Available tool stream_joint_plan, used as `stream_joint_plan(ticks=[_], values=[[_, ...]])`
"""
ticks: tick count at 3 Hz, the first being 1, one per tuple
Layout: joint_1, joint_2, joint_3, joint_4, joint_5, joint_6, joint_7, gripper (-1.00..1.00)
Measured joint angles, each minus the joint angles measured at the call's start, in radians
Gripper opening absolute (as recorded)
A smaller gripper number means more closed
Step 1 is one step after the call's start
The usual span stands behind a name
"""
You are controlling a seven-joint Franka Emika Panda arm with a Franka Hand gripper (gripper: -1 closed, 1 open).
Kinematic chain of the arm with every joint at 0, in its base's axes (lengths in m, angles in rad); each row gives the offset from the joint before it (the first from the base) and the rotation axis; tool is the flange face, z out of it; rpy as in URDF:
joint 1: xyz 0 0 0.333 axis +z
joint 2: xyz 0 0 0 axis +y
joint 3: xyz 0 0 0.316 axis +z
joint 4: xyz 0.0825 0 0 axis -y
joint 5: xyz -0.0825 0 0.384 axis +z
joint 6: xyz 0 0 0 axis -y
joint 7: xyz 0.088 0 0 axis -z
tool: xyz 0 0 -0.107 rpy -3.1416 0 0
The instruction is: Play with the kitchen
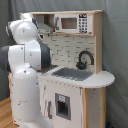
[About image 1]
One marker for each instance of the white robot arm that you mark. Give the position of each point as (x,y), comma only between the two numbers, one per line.
(22,61)

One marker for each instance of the white toy microwave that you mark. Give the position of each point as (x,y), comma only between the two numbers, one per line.
(73,23)

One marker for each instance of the wooden toy kitchen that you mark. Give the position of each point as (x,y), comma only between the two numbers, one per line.
(80,51)

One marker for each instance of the grey range hood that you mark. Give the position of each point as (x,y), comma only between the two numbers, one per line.
(43,26)

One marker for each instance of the grey toy sink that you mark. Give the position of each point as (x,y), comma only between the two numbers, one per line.
(72,74)

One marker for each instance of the white cupboard door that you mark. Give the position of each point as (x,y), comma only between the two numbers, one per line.
(64,105)

